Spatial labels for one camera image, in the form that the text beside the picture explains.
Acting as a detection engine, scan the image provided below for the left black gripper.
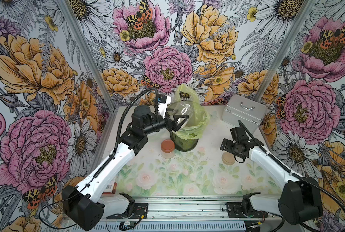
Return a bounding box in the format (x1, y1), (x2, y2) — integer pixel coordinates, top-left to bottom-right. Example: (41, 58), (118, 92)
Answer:
(143, 108), (188, 134)

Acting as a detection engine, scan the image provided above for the beige jar lid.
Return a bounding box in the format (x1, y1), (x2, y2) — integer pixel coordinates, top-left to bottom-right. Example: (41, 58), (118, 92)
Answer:
(221, 152), (236, 165)

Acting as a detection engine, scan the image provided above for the clear plastic rice jar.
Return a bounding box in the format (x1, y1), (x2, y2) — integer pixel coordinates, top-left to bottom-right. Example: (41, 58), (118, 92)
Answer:
(170, 101), (194, 128)

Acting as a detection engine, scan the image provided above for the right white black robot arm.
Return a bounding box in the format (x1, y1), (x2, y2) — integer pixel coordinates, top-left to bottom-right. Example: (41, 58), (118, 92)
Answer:
(220, 126), (323, 225)

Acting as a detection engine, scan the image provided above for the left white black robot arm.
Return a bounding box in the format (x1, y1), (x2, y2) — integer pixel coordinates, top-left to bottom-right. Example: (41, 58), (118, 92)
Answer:
(62, 105), (189, 232)

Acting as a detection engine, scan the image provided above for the yellow-green plastic bin bag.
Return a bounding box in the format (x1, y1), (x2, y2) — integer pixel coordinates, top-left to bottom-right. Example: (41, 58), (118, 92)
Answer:
(168, 84), (210, 140)

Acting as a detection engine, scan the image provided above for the black mesh trash bin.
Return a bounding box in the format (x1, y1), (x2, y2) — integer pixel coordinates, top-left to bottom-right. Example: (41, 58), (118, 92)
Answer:
(170, 132), (199, 152)

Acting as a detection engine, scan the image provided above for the jar with red-brown lid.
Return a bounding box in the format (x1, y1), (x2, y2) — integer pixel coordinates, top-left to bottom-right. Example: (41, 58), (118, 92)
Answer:
(160, 139), (175, 159)

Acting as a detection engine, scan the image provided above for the floral table mat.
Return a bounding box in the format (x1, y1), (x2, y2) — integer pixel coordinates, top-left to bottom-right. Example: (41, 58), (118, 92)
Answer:
(116, 147), (279, 196)

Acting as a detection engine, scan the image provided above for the silver aluminium case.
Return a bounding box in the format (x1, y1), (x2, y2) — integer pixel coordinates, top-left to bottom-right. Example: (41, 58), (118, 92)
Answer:
(221, 95), (268, 133)

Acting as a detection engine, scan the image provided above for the red white cardboard box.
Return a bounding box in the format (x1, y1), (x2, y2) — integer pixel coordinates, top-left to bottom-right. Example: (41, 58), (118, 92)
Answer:
(102, 181), (117, 195)

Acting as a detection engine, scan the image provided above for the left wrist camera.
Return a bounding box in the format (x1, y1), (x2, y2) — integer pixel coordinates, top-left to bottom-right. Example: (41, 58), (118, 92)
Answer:
(158, 94), (172, 119)

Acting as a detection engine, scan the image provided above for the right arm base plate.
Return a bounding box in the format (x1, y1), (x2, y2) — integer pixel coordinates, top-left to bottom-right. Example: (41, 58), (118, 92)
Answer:
(223, 202), (268, 219)

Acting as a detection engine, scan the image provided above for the aluminium front rail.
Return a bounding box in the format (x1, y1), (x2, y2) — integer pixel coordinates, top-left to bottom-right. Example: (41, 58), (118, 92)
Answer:
(91, 196), (304, 232)

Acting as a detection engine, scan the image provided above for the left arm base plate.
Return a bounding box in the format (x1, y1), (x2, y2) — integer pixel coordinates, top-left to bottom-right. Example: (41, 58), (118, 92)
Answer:
(107, 203), (149, 220)

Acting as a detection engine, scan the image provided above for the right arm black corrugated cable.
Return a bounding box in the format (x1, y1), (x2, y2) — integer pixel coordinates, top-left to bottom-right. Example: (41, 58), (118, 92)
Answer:
(237, 120), (345, 232)

